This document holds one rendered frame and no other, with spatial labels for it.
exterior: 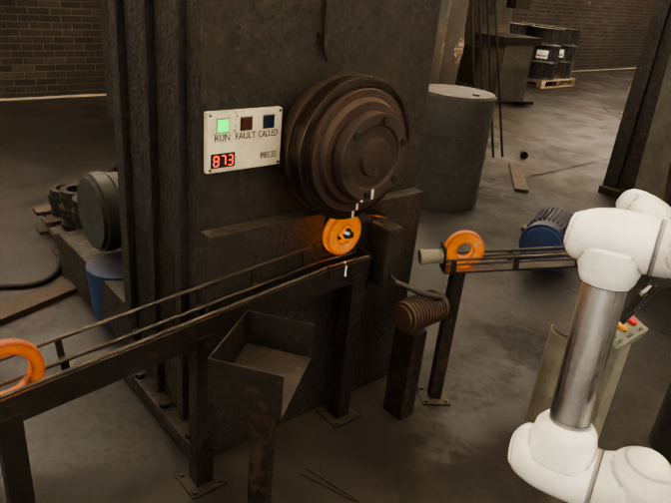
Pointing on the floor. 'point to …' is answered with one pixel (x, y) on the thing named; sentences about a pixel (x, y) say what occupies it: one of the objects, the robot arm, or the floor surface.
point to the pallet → (59, 212)
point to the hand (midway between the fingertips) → (626, 313)
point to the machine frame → (215, 43)
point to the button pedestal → (615, 370)
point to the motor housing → (409, 349)
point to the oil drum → (453, 146)
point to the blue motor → (546, 233)
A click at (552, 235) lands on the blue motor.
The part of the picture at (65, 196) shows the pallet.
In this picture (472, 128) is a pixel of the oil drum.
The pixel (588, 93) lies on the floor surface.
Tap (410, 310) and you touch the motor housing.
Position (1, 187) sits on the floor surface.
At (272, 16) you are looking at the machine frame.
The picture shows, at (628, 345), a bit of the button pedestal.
